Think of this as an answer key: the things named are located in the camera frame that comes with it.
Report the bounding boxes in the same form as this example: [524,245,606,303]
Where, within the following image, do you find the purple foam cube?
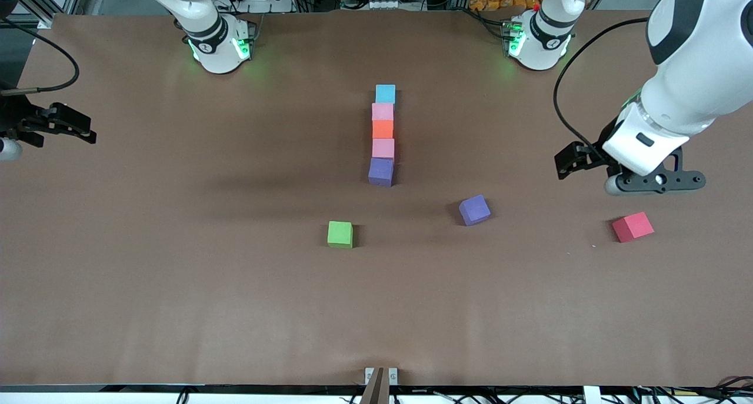
[368,158,395,188]
[458,194,491,226]

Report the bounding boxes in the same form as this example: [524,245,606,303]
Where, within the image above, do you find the red foam cube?
[611,211,655,243]

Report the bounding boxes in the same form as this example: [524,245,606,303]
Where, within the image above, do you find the brown table cover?
[0,9,753,387]

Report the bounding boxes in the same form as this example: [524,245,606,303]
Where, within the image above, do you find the green foam cube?
[327,221,354,249]

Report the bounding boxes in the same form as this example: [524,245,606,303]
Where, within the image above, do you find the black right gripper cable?
[0,17,81,93]

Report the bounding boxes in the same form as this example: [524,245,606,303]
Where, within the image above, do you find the aluminium frame profile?
[21,0,80,28]

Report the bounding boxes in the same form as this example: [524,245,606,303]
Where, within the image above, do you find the small metal bracket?
[364,367,399,386]

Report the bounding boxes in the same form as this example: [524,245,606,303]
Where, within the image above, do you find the brown slanted post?
[359,367,391,404]

